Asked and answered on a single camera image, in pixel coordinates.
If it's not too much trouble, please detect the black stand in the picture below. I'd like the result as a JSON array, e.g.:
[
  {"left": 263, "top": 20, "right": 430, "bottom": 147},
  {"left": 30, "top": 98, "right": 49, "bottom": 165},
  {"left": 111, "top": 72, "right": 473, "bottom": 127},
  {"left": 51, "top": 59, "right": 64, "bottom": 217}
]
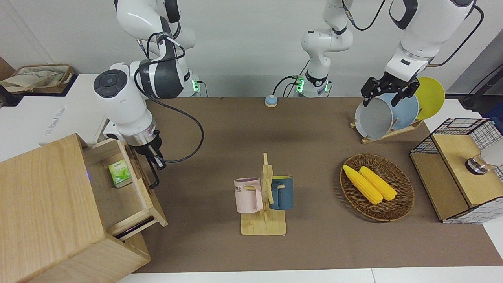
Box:
[{"left": 462, "top": 65, "right": 503, "bottom": 112}]

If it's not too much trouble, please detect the yellow corn cob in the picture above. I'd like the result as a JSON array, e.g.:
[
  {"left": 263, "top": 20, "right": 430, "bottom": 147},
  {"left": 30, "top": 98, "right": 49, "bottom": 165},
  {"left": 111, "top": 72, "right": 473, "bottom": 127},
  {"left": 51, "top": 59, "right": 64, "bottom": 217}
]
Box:
[
  {"left": 343, "top": 164, "right": 384, "bottom": 205},
  {"left": 358, "top": 166, "right": 397, "bottom": 201}
]

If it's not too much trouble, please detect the wooden cabinet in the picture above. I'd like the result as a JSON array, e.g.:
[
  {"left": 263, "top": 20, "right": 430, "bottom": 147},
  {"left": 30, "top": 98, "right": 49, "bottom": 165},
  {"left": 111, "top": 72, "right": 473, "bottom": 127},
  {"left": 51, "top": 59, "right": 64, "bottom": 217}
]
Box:
[{"left": 0, "top": 134, "right": 152, "bottom": 283}]

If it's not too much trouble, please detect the black base cable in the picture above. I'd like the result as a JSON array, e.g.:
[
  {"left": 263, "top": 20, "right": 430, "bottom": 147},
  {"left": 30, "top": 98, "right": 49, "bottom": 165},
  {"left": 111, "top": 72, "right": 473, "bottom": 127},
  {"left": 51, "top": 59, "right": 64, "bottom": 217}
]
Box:
[{"left": 273, "top": 75, "right": 305, "bottom": 98}]

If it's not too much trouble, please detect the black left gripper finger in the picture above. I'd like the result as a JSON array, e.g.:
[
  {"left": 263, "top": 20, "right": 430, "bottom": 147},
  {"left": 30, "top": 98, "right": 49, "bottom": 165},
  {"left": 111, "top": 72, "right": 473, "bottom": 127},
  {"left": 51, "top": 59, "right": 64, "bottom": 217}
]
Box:
[
  {"left": 391, "top": 81, "right": 420, "bottom": 107},
  {"left": 362, "top": 79, "right": 378, "bottom": 107}
]

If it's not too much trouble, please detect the light wooden drawer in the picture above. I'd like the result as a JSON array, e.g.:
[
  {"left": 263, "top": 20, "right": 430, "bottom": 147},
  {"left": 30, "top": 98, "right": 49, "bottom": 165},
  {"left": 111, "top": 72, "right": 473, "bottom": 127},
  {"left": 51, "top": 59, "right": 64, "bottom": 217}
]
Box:
[{"left": 84, "top": 138, "right": 169, "bottom": 238}]

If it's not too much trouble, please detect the glass object silver base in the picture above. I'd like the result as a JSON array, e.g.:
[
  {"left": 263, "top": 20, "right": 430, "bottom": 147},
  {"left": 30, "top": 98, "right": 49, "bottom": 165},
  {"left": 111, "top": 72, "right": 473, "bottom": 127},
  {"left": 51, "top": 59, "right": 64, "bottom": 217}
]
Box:
[{"left": 466, "top": 142, "right": 503, "bottom": 175}]

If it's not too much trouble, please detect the white toaster oven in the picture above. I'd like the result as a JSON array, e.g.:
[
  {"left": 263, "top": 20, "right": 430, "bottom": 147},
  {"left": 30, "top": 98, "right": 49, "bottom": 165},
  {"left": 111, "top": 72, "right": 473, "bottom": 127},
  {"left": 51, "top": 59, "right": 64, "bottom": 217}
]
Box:
[{"left": 39, "top": 100, "right": 118, "bottom": 148}]

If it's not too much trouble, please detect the yellow plate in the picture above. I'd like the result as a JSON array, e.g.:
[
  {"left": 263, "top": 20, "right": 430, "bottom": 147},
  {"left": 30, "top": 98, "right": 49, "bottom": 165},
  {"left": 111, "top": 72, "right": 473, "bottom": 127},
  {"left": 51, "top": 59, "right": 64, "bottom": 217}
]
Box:
[{"left": 415, "top": 77, "right": 446, "bottom": 121}]

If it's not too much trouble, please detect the grey plate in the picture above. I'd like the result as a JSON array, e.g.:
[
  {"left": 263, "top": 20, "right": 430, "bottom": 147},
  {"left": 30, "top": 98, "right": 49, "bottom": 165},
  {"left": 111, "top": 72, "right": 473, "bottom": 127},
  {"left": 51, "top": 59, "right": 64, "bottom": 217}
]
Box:
[{"left": 355, "top": 97, "right": 393, "bottom": 140}]

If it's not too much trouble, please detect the light blue plate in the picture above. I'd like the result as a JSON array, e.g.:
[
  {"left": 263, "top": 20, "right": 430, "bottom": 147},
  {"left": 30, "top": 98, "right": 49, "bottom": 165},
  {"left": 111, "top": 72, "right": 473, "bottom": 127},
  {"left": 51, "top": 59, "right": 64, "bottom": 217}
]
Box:
[{"left": 379, "top": 92, "right": 420, "bottom": 130}]

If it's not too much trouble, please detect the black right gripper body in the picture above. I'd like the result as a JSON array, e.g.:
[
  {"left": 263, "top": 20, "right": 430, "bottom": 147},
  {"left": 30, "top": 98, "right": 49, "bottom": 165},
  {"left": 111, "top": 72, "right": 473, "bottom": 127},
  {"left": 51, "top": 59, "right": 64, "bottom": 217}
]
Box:
[{"left": 136, "top": 133, "right": 162, "bottom": 158}]

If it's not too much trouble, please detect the brown wicker basket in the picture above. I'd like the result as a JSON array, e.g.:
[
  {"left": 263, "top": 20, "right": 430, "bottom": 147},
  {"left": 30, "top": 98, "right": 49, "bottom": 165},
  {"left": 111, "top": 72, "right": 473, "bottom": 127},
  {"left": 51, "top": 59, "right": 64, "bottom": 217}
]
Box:
[{"left": 340, "top": 153, "right": 415, "bottom": 222}]

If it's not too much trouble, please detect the wooden plate rack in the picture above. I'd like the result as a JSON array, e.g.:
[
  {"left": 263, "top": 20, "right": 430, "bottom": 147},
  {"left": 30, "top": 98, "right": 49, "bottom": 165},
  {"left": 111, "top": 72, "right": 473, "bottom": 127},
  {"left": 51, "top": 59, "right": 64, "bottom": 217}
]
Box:
[{"left": 350, "top": 118, "right": 425, "bottom": 145}]

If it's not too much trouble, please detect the black drawer slide rail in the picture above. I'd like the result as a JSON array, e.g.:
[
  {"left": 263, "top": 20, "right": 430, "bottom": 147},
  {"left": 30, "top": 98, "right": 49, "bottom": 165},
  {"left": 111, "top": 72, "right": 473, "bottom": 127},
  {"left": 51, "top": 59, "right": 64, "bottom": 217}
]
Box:
[{"left": 116, "top": 216, "right": 154, "bottom": 239}]

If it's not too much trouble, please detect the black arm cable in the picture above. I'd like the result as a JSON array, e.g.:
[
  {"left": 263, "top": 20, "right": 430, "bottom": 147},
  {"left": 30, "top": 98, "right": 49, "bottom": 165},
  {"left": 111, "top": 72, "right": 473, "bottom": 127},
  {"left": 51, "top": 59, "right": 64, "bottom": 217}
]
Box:
[
  {"left": 134, "top": 33, "right": 205, "bottom": 164},
  {"left": 428, "top": 3, "right": 485, "bottom": 67}
]

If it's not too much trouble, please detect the dark blue mug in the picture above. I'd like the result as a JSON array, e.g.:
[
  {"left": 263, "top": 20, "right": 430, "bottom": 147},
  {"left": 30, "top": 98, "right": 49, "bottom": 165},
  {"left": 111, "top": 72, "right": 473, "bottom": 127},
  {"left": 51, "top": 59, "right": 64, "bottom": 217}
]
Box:
[{"left": 270, "top": 176, "right": 294, "bottom": 211}]

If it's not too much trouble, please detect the green tea box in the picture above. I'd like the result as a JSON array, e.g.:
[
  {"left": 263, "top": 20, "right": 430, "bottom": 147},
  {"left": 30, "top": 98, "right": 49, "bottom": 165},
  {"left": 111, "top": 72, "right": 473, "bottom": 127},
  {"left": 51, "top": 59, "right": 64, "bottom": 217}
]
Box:
[{"left": 109, "top": 159, "right": 133, "bottom": 188}]

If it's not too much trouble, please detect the black wire wooden shelf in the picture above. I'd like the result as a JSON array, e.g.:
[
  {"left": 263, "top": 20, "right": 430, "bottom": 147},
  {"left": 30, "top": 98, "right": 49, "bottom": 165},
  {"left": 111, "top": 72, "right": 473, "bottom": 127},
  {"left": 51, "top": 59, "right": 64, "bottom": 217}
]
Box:
[{"left": 410, "top": 118, "right": 503, "bottom": 224}]

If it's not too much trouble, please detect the beige cloth bag basket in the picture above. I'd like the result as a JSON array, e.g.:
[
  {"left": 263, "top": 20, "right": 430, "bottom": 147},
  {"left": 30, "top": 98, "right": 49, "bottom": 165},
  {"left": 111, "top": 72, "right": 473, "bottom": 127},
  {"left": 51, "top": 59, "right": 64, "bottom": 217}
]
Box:
[{"left": 0, "top": 64, "right": 75, "bottom": 97}]

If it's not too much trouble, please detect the wooden mug tree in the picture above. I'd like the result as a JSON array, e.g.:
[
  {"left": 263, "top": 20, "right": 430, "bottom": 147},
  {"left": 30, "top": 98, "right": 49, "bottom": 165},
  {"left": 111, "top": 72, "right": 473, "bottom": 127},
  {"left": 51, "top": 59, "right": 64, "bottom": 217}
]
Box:
[{"left": 240, "top": 153, "right": 286, "bottom": 236}]

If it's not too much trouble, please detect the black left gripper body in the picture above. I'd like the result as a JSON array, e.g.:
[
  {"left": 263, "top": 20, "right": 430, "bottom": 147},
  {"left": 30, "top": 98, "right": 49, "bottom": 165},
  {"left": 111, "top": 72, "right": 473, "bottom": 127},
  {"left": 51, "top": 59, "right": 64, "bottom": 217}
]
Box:
[{"left": 369, "top": 75, "right": 417, "bottom": 95}]

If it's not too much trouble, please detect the black metal drawer handle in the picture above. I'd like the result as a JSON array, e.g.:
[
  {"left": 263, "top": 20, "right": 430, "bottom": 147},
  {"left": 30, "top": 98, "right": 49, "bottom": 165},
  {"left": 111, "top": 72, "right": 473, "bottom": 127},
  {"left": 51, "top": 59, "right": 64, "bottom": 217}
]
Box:
[{"left": 143, "top": 155, "right": 160, "bottom": 190}]

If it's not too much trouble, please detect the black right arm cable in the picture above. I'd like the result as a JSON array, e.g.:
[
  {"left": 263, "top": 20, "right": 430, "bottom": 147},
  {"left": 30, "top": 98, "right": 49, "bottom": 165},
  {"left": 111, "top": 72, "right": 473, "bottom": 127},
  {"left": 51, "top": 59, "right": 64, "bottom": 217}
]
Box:
[{"left": 134, "top": 33, "right": 205, "bottom": 164}]

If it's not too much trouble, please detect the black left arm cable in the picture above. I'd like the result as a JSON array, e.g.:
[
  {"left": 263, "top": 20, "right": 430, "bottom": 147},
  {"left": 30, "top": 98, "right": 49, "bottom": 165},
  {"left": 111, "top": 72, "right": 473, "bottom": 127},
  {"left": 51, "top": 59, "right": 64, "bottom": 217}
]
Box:
[{"left": 428, "top": 3, "right": 485, "bottom": 67}]

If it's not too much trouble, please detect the pink mug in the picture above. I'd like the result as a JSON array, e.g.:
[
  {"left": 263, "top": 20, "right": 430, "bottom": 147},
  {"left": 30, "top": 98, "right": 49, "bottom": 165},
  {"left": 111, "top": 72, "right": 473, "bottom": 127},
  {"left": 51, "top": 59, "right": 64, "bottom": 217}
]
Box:
[{"left": 234, "top": 178, "right": 263, "bottom": 214}]

